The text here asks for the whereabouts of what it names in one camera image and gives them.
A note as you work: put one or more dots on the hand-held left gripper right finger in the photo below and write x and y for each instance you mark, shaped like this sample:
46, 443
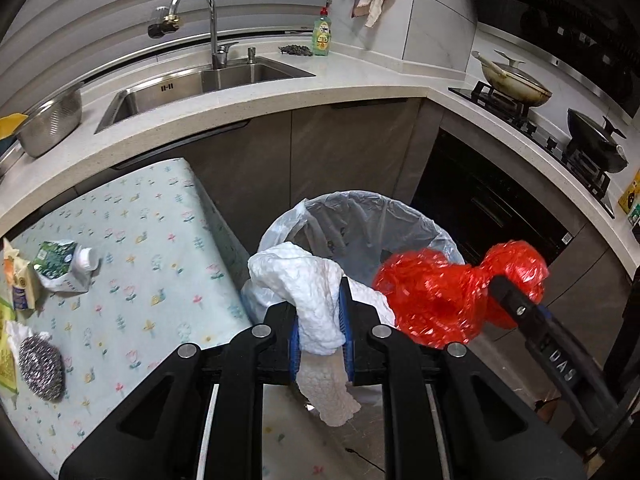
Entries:
347, 335

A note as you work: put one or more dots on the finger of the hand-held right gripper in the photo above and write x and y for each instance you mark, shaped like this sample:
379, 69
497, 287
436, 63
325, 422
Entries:
515, 302

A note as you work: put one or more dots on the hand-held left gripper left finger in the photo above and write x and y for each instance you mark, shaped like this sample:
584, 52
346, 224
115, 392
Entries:
295, 345

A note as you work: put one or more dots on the white paper towel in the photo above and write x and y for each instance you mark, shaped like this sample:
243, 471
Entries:
310, 280

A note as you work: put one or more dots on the red plastic bag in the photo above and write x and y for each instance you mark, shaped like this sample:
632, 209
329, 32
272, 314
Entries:
430, 295

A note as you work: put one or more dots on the round trash bin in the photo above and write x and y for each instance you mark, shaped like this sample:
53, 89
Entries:
380, 230

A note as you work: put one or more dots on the trash bin with clear liner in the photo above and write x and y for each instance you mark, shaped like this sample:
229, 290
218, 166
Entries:
280, 230

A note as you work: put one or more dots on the green white milk carton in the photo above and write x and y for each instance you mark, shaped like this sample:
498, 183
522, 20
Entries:
57, 262

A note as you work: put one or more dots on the steel wool scrubber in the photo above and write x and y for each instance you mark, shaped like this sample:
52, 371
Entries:
41, 367

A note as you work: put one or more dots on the clear plastic bag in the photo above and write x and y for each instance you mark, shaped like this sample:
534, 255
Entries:
25, 332

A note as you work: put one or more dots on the small orange snack packet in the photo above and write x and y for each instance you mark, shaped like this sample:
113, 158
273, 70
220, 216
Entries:
22, 275

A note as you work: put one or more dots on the yellow green snack packet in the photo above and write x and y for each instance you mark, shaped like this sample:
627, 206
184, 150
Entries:
6, 355

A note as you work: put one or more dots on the black built-in oven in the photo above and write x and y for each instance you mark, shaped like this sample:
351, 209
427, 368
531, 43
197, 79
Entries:
480, 195

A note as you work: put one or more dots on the yellow package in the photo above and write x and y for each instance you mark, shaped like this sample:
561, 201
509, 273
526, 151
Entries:
631, 200

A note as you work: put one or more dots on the floral tablecloth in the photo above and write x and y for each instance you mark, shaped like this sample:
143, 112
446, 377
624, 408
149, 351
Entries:
150, 270

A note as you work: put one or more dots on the black gas stove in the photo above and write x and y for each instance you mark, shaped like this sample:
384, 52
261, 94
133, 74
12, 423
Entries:
545, 130

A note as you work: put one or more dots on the black wok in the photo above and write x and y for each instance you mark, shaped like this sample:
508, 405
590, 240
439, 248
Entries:
595, 145

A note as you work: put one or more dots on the brown base cabinet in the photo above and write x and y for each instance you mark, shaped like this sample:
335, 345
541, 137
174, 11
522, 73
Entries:
350, 150

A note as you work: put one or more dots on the cream frying pan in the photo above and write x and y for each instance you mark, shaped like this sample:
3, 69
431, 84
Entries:
525, 95

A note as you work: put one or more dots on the glass pan lid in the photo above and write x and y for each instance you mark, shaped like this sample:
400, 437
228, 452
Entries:
520, 72

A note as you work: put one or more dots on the steel sink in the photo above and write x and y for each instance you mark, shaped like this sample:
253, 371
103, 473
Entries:
210, 85

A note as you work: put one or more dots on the dark scouring pad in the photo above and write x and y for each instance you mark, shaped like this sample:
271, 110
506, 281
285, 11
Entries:
295, 50

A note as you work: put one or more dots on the sink drain knob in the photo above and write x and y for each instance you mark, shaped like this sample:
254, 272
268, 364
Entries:
251, 55

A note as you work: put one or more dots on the black range hood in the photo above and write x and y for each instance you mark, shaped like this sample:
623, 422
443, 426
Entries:
560, 5

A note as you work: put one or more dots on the green dish soap bottle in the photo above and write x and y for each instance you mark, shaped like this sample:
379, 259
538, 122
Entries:
321, 35

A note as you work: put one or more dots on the steel colander bowl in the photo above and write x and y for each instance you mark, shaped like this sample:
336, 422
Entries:
50, 125

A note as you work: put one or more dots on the chrome faucet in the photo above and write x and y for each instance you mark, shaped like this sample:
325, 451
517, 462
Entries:
212, 25

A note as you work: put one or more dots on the yellow blue draining bowl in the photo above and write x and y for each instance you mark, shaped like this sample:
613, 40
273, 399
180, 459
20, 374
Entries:
11, 125

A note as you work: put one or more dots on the grey window blind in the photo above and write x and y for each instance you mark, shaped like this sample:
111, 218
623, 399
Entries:
100, 5

